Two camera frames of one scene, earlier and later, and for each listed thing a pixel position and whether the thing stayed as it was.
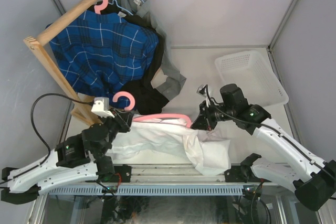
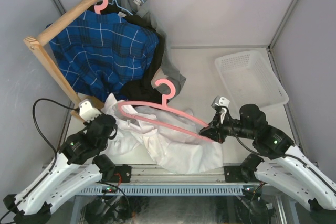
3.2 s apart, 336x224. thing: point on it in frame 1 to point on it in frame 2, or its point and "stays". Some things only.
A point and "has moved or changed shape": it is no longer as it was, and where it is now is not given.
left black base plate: x=125 y=172 stays
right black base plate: x=244 y=174 stays
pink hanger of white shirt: x=144 y=118 to x=161 y=125
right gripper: x=205 y=121 to x=215 y=130
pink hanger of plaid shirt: x=98 y=8 stays
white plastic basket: x=251 y=71 stays
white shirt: x=210 y=150 has moved or changed shape
